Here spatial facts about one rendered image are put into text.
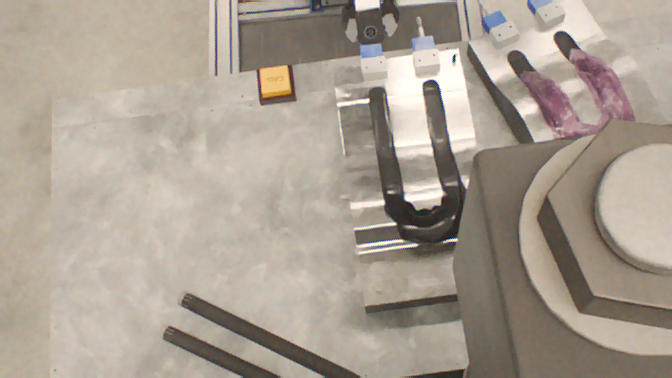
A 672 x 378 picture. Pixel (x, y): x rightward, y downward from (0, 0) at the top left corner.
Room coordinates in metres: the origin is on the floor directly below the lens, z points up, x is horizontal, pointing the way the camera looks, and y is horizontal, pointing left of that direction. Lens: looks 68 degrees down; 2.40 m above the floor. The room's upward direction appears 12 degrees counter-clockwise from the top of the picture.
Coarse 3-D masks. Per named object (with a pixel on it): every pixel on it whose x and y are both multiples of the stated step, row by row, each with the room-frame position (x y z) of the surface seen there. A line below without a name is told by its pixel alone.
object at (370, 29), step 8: (360, 0) 0.83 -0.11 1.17; (368, 0) 0.83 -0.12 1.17; (376, 0) 0.83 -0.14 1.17; (360, 8) 0.82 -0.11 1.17; (368, 8) 0.82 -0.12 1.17; (376, 8) 0.82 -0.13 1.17; (360, 16) 0.81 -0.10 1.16; (368, 16) 0.81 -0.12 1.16; (376, 16) 0.80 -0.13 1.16; (360, 24) 0.80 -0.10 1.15; (368, 24) 0.79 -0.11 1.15; (376, 24) 0.79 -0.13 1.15; (360, 32) 0.79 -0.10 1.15; (368, 32) 0.78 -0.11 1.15; (376, 32) 0.78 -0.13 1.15; (360, 40) 0.77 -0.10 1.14; (368, 40) 0.77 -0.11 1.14; (376, 40) 0.77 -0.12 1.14
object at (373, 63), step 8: (360, 48) 0.90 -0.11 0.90; (368, 48) 0.90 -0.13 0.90; (376, 48) 0.89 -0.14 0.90; (368, 56) 0.88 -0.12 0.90; (376, 56) 0.87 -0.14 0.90; (384, 56) 0.86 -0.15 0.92; (368, 64) 0.85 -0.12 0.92; (376, 64) 0.85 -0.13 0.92; (384, 64) 0.85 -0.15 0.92; (368, 72) 0.83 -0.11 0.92; (376, 72) 0.83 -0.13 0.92; (384, 72) 0.83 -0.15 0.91; (368, 80) 0.83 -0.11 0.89
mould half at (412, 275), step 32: (352, 64) 0.88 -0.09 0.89; (448, 64) 0.83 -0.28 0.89; (352, 96) 0.80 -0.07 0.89; (416, 96) 0.78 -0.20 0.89; (448, 96) 0.76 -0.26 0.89; (352, 128) 0.74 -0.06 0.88; (416, 128) 0.71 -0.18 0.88; (448, 128) 0.69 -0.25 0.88; (352, 160) 0.67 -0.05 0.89; (416, 160) 0.64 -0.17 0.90; (352, 192) 0.58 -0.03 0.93; (416, 192) 0.56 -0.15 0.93; (384, 224) 0.51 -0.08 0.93; (384, 256) 0.47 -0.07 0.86; (416, 256) 0.46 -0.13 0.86; (448, 256) 0.44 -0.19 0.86; (384, 288) 0.41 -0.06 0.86; (416, 288) 0.40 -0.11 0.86; (448, 288) 0.38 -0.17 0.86
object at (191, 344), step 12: (168, 324) 0.43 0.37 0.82; (168, 336) 0.41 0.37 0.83; (180, 336) 0.40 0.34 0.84; (192, 336) 0.40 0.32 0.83; (192, 348) 0.37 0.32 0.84; (204, 348) 0.37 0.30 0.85; (216, 348) 0.36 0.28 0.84; (216, 360) 0.34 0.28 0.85; (228, 360) 0.33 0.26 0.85; (240, 360) 0.33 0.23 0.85; (240, 372) 0.31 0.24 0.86; (252, 372) 0.30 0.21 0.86; (264, 372) 0.30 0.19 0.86
